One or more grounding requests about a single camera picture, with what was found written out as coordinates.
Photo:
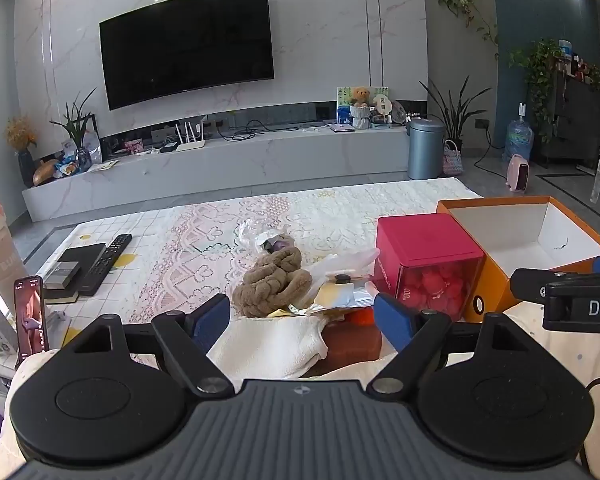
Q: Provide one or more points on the hanging vine plant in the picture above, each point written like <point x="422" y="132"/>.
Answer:
<point x="462" y="7"/>

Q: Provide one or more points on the orange cardboard box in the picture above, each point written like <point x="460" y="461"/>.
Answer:
<point x="495" y="280"/>

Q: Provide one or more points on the green photo board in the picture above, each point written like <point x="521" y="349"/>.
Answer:
<point x="344" y="102"/>

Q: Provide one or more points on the pink book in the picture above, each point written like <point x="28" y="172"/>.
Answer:
<point x="341" y="127"/>

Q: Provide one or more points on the grey metal trash can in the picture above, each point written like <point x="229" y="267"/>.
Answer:
<point x="425" y="152"/>

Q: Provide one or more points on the yellow dried flowers vase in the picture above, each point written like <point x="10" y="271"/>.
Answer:
<point x="22" y="135"/>

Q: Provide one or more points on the dark cabinet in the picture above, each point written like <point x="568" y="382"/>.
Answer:
<point x="575" y="120"/>

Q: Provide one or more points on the woven handbag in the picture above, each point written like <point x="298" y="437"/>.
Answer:
<point x="452" y="161"/>

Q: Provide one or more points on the green plant in glass vase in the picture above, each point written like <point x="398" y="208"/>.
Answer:
<point x="77" y="125"/>

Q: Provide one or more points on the red case phone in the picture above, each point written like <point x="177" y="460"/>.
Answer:
<point x="30" y="320"/>

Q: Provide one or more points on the bushy potted vine plant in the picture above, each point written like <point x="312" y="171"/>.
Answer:
<point x="537" y="75"/>

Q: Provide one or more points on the black remote control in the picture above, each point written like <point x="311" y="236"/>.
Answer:
<point x="105" y="265"/>

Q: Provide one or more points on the wall socket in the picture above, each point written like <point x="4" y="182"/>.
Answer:
<point x="482" y="123"/>

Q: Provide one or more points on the white router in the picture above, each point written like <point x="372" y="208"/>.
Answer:
<point x="190" y="146"/>

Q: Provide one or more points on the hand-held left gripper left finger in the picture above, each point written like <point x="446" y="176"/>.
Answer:
<point x="212" y="317"/>

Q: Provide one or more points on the clear crinkled plastic bag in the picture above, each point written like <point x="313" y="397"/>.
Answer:
<point x="260" y="235"/>

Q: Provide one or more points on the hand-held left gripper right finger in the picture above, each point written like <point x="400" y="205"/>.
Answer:
<point x="392" y="320"/>

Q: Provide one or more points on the white lace tablecloth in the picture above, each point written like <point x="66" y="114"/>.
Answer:
<point x="190" y="240"/>

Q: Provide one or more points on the yellow cloth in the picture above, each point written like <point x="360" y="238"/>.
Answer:
<point x="336" y="296"/>

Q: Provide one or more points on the long leaf potted plant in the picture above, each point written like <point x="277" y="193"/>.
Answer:
<point x="452" y="112"/>

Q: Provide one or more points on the white towel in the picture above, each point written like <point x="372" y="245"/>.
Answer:
<point x="265" y="347"/>

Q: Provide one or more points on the orange pouch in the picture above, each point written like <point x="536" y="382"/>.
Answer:
<point x="352" y="345"/>

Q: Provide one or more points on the black television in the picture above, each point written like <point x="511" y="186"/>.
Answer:
<point x="185" y="45"/>

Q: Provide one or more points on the round white fan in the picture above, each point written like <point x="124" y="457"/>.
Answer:
<point x="381" y="105"/>

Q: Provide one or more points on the black notebook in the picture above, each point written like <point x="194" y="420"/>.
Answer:
<point x="77" y="260"/>

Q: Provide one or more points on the red square box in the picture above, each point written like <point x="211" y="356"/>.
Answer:
<point x="420" y="245"/>

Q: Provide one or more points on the blue water jug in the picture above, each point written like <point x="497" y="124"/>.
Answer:
<point x="519" y="140"/>

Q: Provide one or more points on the brown plush towel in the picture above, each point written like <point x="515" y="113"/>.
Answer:
<point x="270" y="285"/>

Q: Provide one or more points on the white marble television cabinet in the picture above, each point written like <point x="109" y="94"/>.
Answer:
<point x="260" y="165"/>

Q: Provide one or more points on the pink space heater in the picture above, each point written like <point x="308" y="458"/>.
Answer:
<point x="518" y="174"/>

